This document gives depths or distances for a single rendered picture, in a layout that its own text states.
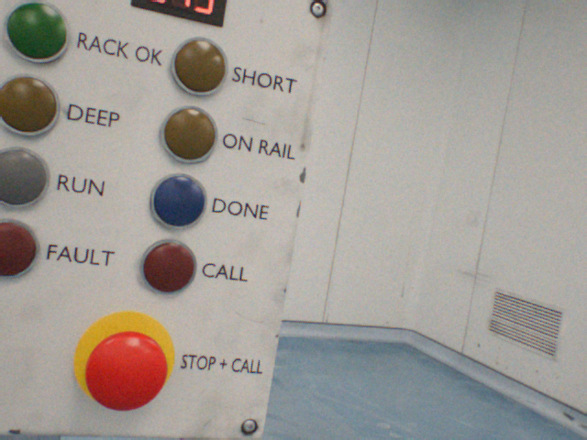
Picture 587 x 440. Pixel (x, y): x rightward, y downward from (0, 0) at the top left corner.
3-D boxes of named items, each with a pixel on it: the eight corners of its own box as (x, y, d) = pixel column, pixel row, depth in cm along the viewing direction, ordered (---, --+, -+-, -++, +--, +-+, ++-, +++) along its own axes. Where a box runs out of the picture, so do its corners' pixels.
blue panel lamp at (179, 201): (202, 231, 34) (210, 180, 34) (149, 224, 34) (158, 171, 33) (199, 229, 35) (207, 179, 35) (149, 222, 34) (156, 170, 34)
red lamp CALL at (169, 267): (192, 297, 35) (199, 246, 34) (138, 291, 34) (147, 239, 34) (189, 293, 35) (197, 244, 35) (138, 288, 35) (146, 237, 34)
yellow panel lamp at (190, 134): (213, 164, 34) (220, 113, 34) (160, 155, 33) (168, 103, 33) (210, 164, 35) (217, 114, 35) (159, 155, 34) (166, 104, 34)
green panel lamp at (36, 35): (62, 64, 32) (71, 7, 31) (1, 51, 31) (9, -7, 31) (63, 66, 32) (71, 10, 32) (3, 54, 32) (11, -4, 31)
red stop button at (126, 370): (162, 418, 33) (174, 340, 32) (79, 414, 31) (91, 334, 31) (154, 387, 37) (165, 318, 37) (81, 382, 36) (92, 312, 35)
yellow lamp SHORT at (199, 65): (223, 96, 34) (231, 44, 34) (171, 86, 33) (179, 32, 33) (220, 98, 35) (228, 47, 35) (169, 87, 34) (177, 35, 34)
